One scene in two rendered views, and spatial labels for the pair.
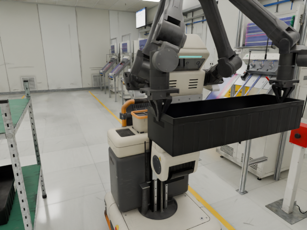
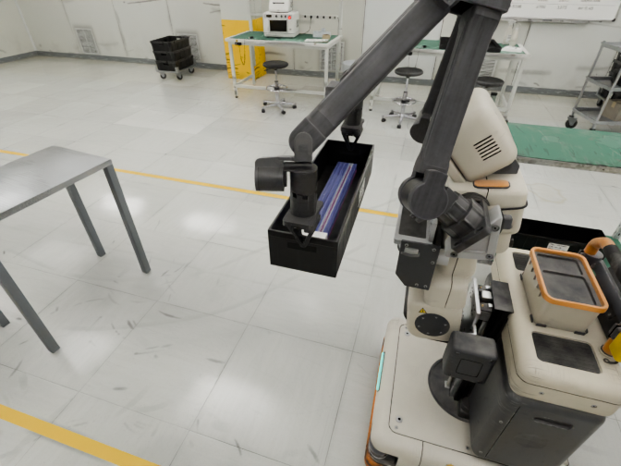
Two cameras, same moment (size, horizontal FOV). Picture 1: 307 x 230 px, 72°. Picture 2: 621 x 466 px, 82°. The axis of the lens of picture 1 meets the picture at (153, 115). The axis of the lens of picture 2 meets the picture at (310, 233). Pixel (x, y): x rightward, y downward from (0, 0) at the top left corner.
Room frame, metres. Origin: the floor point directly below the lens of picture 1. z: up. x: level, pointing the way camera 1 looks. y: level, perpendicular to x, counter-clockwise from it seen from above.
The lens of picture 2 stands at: (1.31, -1.01, 1.63)
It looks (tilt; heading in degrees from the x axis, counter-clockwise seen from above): 37 degrees down; 132
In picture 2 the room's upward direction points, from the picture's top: straight up
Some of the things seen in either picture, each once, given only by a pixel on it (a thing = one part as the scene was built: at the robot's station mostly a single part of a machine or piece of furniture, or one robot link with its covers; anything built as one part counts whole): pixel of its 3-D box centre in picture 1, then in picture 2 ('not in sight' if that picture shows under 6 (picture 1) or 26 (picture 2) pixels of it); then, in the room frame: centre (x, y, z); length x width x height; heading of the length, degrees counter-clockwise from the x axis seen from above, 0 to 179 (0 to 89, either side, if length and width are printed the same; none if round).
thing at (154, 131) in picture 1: (229, 117); (330, 195); (0.73, -0.27, 1.07); 0.57 x 0.17 x 0.11; 115
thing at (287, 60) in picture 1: (288, 59); (300, 177); (0.85, -0.53, 1.27); 0.07 x 0.06 x 0.07; 42
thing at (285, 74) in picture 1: (284, 75); (303, 202); (0.86, -0.53, 1.21); 0.10 x 0.07 x 0.07; 115
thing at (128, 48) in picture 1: (130, 67); not in sight; (6.65, 0.71, 0.95); 1.37 x 0.82 x 1.90; 115
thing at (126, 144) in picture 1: (151, 159); (516, 346); (1.34, 0.01, 0.59); 0.55 x 0.34 x 0.83; 115
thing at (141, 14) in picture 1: (143, 19); not in sight; (5.27, 0.24, 2.10); 0.58 x 0.14 x 0.41; 25
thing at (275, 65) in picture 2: not in sight; (275, 86); (-2.40, 2.44, 0.30); 0.51 x 0.50 x 0.60; 161
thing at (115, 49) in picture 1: (118, 65); not in sight; (7.97, 1.31, 0.95); 1.37 x 0.82 x 1.90; 115
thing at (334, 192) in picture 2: not in sight; (330, 202); (0.73, -0.27, 1.04); 0.51 x 0.07 x 0.03; 115
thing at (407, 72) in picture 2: not in sight; (405, 97); (-0.83, 3.14, 0.31); 0.52 x 0.49 x 0.62; 25
